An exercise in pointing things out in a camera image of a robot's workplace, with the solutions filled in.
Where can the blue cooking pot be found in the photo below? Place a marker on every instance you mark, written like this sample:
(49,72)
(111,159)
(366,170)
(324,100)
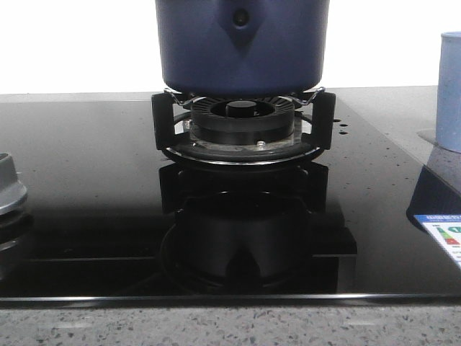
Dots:
(242,48)

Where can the light blue cup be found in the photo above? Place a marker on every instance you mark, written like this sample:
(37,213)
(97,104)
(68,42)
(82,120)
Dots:
(448,93)

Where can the black right burner head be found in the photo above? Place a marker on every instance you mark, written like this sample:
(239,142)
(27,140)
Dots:
(242,121)

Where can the black glass gas stove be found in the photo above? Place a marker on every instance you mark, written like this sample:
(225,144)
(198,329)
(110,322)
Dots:
(110,221)

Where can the silver stove knob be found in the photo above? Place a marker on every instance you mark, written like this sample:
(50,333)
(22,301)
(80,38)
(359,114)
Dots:
(13,192)

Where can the energy rating label sticker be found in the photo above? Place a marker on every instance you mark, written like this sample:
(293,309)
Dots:
(445,229)

